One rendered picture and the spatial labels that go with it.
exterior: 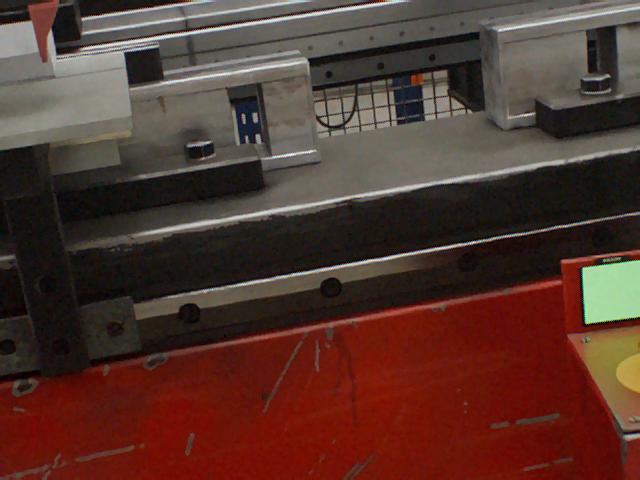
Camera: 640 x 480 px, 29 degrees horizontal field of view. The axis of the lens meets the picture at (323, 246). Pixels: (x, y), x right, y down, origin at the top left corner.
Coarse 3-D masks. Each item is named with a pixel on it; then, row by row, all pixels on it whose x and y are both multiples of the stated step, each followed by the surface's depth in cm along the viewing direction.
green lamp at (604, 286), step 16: (592, 272) 91; (608, 272) 91; (624, 272) 91; (592, 288) 92; (608, 288) 92; (624, 288) 92; (592, 304) 92; (608, 304) 92; (624, 304) 92; (592, 320) 93; (608, 320) 93
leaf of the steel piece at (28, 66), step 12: (0, 60) 98; (12, 60) 99; (24, 60) 99; (36, 60) 99; (48, 60) 99; (0, 72) 99; (12, 72) 99; (24, 72) 99; (36, 72) 99; (48, 72) 99; (0, 84) 99
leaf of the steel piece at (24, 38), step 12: (12, 24) 108; (24, 24) 108; (0, 36) 108; (12, 36) 108; (24, 36) 108; (48, 36) 108; (0, 48) 108; (12, 48) 108; (24, 48) 108; (36, 48) 108; (48, 48) 108
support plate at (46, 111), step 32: (64, 64) 105; (96, 64) 103; (0, 96) 95; (32, 96) 93; (64, 96) 91; (96, 96) 90; (128, 96) 89; (0, 128) 84; (32, 128) 82; (64, 128) 82; (96, 128) 82; (128, 128) 83
